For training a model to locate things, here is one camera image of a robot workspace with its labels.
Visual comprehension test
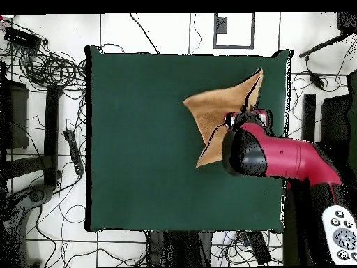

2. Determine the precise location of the black cable tangle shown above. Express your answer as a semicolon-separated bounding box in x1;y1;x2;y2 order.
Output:
16;47;86;93

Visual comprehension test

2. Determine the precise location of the black power strip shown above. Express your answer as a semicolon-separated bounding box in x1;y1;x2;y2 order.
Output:
63;128;85;176
241;230;272;265

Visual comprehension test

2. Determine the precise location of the dark green table cloth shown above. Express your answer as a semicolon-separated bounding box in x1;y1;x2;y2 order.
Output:
84;45;294;234

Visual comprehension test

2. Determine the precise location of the black box device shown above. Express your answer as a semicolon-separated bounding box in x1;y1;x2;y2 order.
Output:
3;26;43;50

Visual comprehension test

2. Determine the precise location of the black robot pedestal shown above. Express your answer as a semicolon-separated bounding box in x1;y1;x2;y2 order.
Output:
146;230;213;267

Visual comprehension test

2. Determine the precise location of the grey stand base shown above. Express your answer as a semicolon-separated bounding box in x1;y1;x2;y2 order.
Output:
0;184;54;267

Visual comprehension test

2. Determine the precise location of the black power adapter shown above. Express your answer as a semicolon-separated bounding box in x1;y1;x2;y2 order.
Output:
309;71;326;91

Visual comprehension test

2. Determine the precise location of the black box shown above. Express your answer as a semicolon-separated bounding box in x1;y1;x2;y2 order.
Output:
319;94;353;157
0;79;29;149

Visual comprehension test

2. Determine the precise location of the orange terry towel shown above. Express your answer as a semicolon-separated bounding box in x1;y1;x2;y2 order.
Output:
183;68;264;169

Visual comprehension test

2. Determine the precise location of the black pole with block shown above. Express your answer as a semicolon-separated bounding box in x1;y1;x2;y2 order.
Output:
298;11;357;59

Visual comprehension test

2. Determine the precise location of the black upright stand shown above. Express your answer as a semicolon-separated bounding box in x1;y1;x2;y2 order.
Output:
302;93;317;142
5;84;60;188

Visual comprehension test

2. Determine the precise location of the black floor cable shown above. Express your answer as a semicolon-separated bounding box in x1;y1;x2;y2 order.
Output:
129;13;160;54

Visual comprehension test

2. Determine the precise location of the grey square floor frame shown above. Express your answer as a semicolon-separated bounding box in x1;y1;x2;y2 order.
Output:
213;12;255;50

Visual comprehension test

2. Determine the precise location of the small grey square plate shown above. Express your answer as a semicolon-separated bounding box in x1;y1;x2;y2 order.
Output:
215;17;229;34

